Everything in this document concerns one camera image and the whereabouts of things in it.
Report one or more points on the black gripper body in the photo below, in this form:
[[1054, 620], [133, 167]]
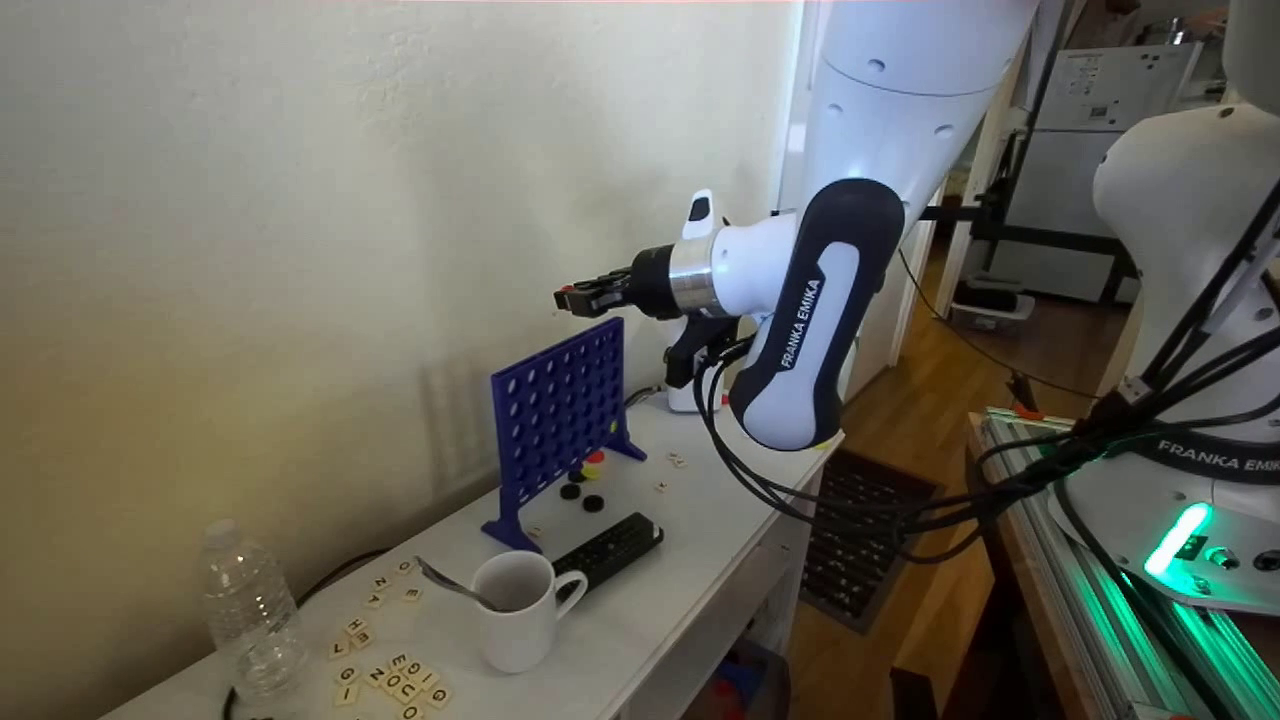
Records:
[[654, 280]]

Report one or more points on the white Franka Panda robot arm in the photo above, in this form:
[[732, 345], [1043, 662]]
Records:
[[815, 306]]

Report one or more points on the blue connect four gameboard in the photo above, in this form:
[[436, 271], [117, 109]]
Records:
[[552, 400]]

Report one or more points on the orange game chip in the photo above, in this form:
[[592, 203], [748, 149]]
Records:
[[592, 458]]

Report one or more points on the yellow game chip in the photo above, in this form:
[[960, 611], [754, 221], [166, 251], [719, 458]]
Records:
[[581, 469]]

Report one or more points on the black game chip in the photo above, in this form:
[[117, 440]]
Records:
[[569, 489], [592, 502]]

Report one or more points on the black remote control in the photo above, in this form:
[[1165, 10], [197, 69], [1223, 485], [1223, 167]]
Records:
[[608, 545]]

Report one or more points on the white side table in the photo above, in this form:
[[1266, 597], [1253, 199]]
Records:
[[784, 560]]

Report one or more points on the metal spoon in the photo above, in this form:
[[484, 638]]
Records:
[[440, 583]]

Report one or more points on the small wooden letter tile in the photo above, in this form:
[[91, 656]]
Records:
[[400, 695], [351, 689], [357, 627], [400, 662], [341, 648], [376, 673], [376, 597], [400, 567], [426, 673], [434, 695], [411, 712], [411, 592]]

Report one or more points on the white ceramic mug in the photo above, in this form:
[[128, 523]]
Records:
[[514, 633]]

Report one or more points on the black floor vent grille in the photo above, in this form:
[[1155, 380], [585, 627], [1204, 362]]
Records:
[[866, 573]]

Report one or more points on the red black clamp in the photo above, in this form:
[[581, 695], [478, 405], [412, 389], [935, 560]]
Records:
[[1024, 397]]

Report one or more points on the blue red plastic toy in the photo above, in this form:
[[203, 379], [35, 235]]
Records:
[[740, 686]]

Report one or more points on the white metal cabinet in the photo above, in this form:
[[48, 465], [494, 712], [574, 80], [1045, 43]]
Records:
[[1054, 144]]

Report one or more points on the clear plastic bottle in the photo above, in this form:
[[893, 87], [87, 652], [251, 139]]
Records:
[[246, 600]]

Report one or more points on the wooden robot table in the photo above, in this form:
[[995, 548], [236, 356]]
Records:
[[1024, 586]]

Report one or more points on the aluminium mounting rails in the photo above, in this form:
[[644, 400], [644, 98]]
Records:
[[1135, 667]]

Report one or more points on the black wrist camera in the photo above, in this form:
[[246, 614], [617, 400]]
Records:
[[696, 350]]

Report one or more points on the black camera stand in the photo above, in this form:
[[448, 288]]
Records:
[[964, 210]]

